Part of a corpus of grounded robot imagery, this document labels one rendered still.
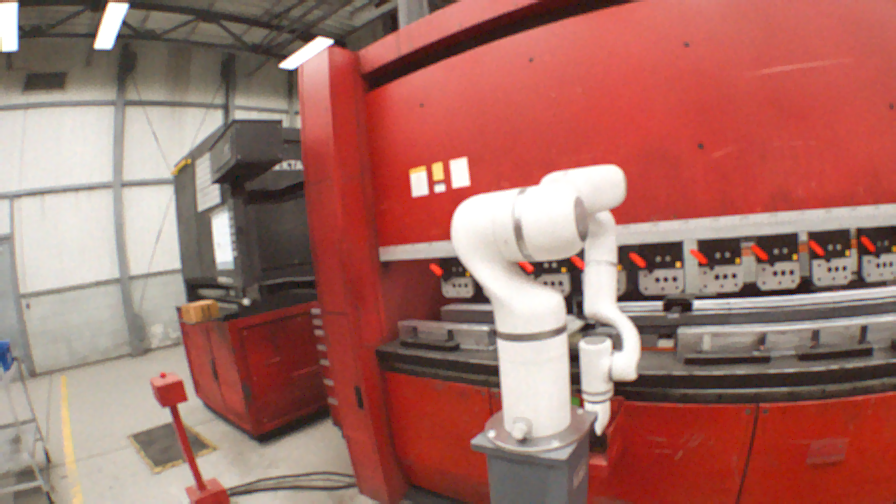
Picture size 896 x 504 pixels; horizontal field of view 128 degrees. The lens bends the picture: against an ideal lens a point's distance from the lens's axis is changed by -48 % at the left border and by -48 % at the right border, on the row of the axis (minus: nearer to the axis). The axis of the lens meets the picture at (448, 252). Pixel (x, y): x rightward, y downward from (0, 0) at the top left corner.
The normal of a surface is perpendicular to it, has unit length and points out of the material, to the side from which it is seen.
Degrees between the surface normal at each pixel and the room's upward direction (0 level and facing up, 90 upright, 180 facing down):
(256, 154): 90
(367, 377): 90
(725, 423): 90
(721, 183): 90
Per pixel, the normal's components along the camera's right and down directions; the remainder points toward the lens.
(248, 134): 0.70, -0.04
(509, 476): -0.58, 0.11
